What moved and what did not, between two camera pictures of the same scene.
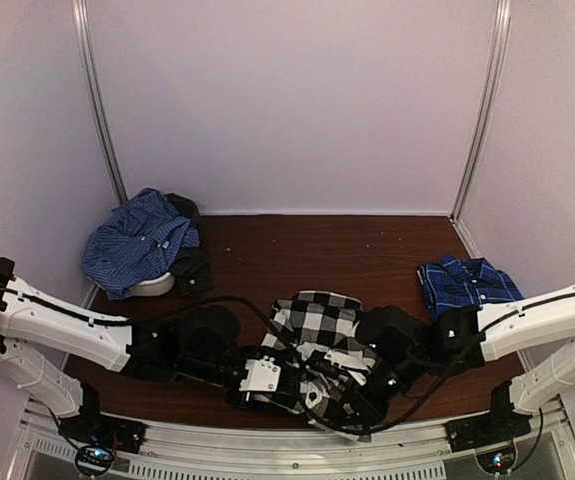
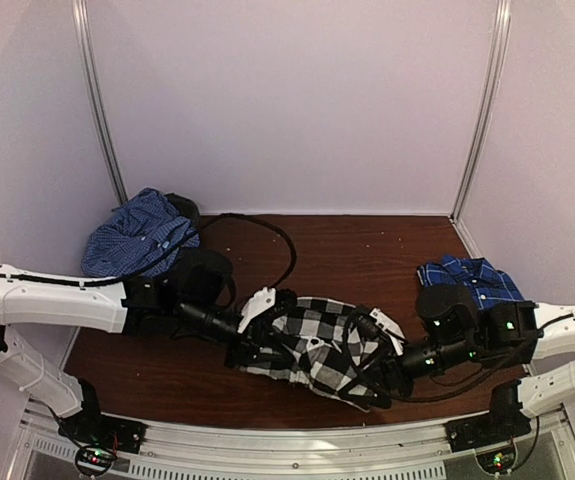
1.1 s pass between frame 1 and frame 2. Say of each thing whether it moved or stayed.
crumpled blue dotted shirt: stayed
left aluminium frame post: stayed
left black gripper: moved
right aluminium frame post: stayed
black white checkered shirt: moved
